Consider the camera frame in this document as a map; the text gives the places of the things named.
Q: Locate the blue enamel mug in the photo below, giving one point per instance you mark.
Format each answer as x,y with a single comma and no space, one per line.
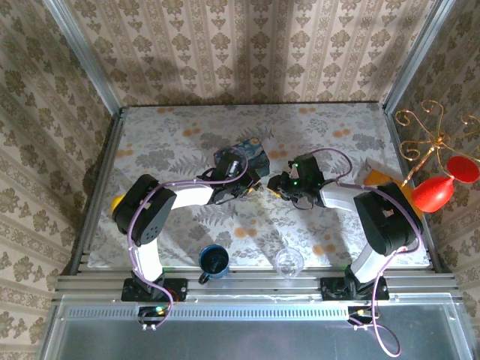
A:
215,260

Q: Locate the red plastic goblet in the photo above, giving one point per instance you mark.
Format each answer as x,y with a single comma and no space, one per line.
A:
431,195

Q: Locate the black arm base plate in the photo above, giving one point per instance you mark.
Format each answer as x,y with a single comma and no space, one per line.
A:
328,288
180,290

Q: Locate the black connector board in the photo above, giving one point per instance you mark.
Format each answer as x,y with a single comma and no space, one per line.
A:
362,312
153,311

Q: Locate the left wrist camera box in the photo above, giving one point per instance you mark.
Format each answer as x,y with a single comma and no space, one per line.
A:
233,168

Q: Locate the aluminium frame post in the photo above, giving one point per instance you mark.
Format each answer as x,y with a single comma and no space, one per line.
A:
416,56
82,52

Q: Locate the floral table mat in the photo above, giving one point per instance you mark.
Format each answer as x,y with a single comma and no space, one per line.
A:
262,232

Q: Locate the clear glass cup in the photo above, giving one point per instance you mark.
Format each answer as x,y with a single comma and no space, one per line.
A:
288,262

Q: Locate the aluminium frame cross rail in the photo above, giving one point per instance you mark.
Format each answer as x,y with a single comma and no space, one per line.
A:
255,285

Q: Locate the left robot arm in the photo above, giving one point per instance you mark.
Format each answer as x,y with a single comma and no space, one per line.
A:
146,213

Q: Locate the orange wooden block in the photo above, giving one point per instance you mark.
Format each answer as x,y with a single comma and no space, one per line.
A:
377,176

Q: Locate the starry night tin box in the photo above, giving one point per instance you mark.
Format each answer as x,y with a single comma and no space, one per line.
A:
258,153

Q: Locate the grey metal tray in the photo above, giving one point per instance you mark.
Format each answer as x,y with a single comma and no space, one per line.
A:
243,341

